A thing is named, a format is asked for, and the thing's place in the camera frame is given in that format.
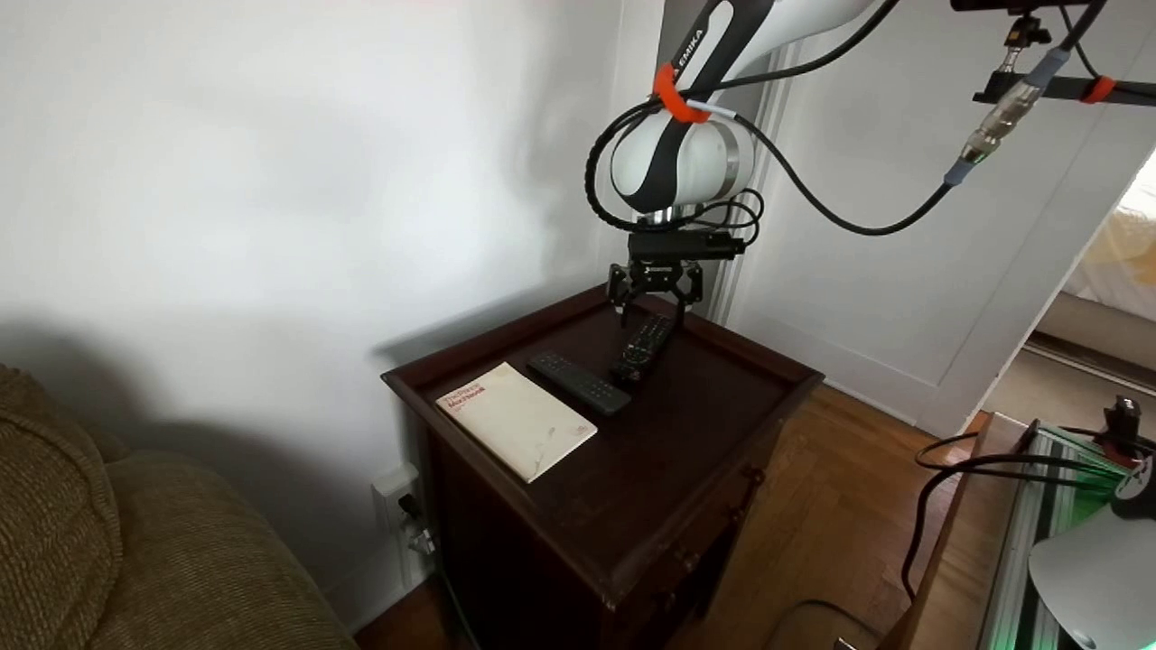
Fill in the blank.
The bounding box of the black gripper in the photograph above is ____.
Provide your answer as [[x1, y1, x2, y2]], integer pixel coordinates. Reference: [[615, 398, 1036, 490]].
[[605, 258, 709, 325]]

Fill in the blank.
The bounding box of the black Panasonic TV remote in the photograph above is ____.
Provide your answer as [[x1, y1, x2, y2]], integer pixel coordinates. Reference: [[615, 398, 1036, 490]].
[[606, 305, 688, 389]]

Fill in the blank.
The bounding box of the plain black remote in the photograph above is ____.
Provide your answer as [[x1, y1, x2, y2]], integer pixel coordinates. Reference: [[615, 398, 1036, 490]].
[[523, 347, 637, 421]]

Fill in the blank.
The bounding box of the white paper sheet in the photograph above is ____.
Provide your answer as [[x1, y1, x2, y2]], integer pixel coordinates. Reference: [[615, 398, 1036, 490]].
[[435, 359, 601, 487]]

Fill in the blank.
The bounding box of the dark wooden side table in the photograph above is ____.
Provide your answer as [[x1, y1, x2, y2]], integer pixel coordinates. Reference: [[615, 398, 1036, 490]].
[[378, 278, 826, 650]]

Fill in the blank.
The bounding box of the wooden robot cart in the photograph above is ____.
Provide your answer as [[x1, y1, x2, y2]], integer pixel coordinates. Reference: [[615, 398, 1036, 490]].
[[880, 409, 1042, 650]]

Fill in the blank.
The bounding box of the bed with light bedding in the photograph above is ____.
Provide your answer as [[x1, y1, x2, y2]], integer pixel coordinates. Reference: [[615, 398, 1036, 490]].
[[1061, 201, 1156, 325]]

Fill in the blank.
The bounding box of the black clamp knob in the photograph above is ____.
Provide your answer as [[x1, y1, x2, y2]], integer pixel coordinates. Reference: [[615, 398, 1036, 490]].
[[1102, 395, 1146, 460]]

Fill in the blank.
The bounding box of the olive fabric sofa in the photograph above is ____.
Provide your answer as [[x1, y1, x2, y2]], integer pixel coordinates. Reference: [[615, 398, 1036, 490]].
[[0, 360, 359, 650]]

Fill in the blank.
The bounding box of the olive sofa cushion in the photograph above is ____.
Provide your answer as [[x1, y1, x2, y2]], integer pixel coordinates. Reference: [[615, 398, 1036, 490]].
[[0, 365, 127, 650]]

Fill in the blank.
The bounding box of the white vertical wall trim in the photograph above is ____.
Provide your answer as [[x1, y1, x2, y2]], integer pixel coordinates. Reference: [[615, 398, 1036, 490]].
[[705, 177, 789, 329]]

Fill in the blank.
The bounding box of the white wall outlet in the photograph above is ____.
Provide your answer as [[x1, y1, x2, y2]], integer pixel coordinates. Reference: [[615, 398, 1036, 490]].
[[367, 469, 440, 560]]

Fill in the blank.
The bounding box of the black cable on cart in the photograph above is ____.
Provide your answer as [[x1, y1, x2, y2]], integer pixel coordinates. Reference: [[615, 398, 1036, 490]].
[[901, 427, 1102, 607]]

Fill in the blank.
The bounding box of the aluminium extrusion frame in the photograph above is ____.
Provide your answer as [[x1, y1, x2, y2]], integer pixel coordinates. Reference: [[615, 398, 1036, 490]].
[[974, 418, 1156, 650]]

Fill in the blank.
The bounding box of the black camera on stand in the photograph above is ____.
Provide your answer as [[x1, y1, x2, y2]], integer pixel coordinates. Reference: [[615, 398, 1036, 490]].
[[945, 0, 1102, 49]]

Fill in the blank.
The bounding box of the thin black camera cable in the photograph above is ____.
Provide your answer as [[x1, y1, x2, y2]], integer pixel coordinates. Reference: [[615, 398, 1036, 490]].
[[1054, 4, 1106, 82]]

